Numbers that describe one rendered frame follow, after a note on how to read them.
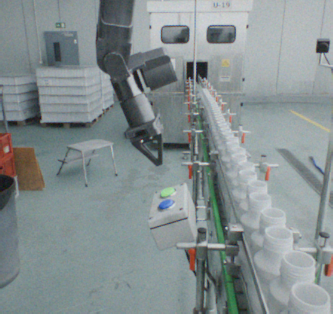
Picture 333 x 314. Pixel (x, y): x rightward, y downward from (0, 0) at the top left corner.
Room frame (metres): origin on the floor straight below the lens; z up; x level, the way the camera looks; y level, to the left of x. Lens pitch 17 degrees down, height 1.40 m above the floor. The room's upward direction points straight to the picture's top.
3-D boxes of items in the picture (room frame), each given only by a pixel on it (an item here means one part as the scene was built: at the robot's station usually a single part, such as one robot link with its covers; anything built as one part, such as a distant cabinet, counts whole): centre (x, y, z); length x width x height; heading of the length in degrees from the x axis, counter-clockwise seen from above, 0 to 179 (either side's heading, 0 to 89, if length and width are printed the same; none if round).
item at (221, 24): (5.48, -0.47, 1.05); 1.60 x 1.40 x 2.10; 177
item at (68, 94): (6.99, 2.05, 0.59); 1.24 x 1.03 x 1.17; 179
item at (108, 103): (8.58, 2.05, 0.59); 1.25 x 1.03 x 1.17; 178
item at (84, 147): (3.68, 0.98, 0.21); 0.61 x 0.47 x 0.41; 50
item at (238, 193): (0.63, -0.17, 1.08); 0.06 x 0.06 x 0.17
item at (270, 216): (0.45, -0.16, 1.08); 0.06 x 0.06 x 0.17
